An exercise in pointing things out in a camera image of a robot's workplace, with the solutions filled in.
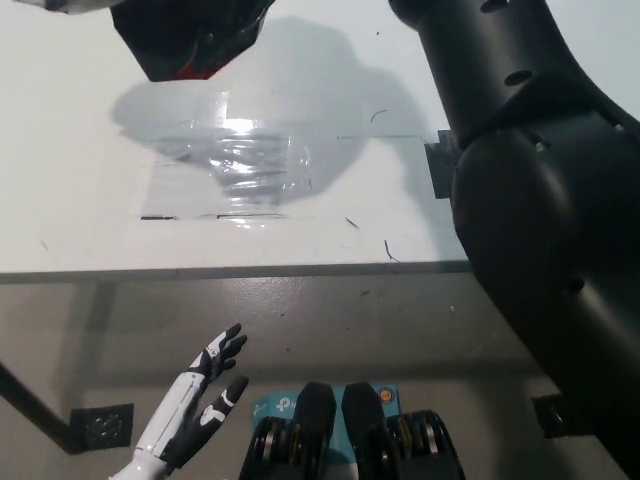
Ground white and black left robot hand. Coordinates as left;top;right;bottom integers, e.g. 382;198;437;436
132;322;250;471

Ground grey and black plastic bag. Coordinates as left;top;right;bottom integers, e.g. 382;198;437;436
29;0;274;84

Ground black floor plate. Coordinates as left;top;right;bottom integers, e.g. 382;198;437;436
69;403;135;451
531;394;581;440

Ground black diagonal table leg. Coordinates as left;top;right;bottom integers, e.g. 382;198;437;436
0;359;84;456

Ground black robot feet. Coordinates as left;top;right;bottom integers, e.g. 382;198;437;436
237;382;469;480

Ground clear tape patch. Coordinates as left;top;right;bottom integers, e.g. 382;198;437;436
142;92;314;221

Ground black tape patch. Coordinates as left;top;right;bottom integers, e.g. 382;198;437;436
424;128;469;201

